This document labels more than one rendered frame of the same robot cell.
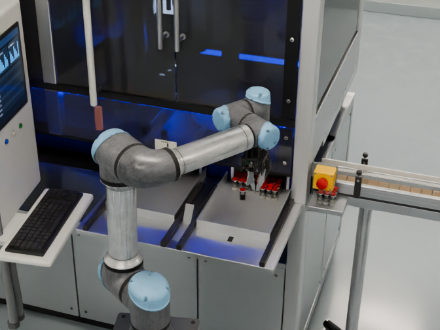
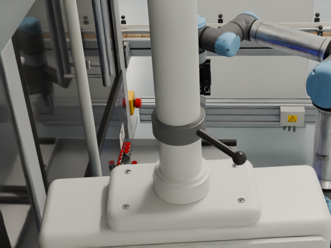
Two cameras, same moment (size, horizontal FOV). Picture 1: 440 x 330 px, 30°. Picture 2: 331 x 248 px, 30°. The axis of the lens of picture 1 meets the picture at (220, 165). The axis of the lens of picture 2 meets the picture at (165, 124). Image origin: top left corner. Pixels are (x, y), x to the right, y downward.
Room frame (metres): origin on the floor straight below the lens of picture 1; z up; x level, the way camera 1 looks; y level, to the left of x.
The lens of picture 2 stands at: (2.69, 1.63, 2.28)
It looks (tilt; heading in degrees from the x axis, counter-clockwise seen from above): 35 degrees down; 260
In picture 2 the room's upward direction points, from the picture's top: 4 degrees counter-clockwise
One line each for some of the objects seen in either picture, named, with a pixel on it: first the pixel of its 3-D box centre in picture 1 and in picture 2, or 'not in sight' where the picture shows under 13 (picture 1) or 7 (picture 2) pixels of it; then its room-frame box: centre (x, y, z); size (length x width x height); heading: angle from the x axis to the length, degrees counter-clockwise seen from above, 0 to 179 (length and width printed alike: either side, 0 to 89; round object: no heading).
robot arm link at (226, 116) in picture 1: (236, 118); (222, 40); (2.18, -0.05, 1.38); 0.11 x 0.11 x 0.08; 38
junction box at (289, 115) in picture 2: not in sight; (291, 116); (1.61, -0.76, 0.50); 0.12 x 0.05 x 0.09; 162
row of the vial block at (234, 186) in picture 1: (255, 187); (119, 161); (2.55, -0.13, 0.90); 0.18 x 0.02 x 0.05; 72
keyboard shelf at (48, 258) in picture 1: (36, 224); not in sight; (2.46, 0.66, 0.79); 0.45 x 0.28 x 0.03; 169
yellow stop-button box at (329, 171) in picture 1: (325, 177); (124, 103); (2.48, -0.37, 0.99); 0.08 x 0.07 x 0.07; 162
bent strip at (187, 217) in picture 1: (183, 221); not in sight; (2.31, 0.12, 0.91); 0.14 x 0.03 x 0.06; 162
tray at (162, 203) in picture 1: (157, 188); not in sight; (2.55, 0.23, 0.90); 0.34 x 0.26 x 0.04; 162
